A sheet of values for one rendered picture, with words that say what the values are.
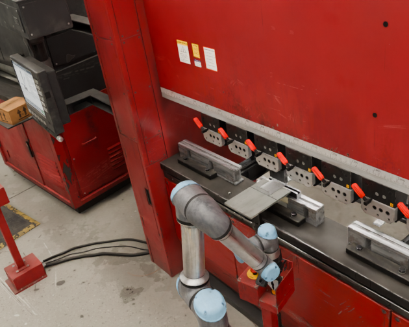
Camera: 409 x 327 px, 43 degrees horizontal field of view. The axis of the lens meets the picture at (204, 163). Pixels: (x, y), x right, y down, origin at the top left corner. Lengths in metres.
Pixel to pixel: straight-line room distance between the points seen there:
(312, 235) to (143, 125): 1.17
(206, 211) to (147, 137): 1.33
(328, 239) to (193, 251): 0.70
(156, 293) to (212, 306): 1.57
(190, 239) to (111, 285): 1.81
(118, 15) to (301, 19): 1.09
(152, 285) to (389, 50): 2.35
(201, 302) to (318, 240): 0.67
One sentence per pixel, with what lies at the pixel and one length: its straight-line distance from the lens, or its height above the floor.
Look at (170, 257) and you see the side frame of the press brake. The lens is 3.49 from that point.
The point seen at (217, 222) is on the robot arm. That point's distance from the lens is 1.76.
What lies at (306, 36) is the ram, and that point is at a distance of 2.01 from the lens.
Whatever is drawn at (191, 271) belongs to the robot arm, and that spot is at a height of 1.07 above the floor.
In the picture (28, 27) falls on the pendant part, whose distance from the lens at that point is 2.74.
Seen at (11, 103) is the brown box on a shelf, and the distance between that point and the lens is 3.92.
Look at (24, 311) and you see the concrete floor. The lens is 3.77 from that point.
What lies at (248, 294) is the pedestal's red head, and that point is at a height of 0.71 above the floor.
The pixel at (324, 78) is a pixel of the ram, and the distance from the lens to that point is 2.01.
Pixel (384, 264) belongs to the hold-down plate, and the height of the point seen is 0.90.
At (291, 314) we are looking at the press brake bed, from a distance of 2.82.
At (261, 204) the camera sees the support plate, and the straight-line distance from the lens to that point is 2.41.
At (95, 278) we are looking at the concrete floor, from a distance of 3.78.
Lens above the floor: 2.42
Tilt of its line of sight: 31 degrees down
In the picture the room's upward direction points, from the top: 10 degrees counter-clockwise
